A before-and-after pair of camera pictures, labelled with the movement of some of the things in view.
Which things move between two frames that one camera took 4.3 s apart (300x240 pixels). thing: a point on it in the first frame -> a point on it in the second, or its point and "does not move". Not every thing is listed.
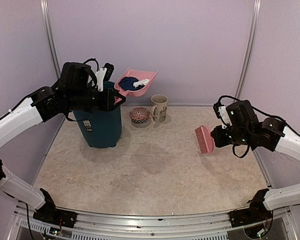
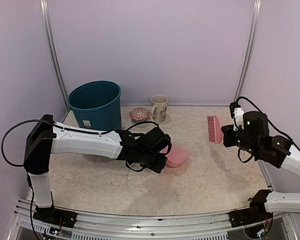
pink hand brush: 206,142 -> 215,132
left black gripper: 108,103 -> 158,167
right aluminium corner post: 251,47 does not move
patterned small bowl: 139,114 does not move
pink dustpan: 134,83 -> 176,156
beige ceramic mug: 158,110 does not move
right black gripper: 217,134 does not move
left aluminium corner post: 46,13 does not move
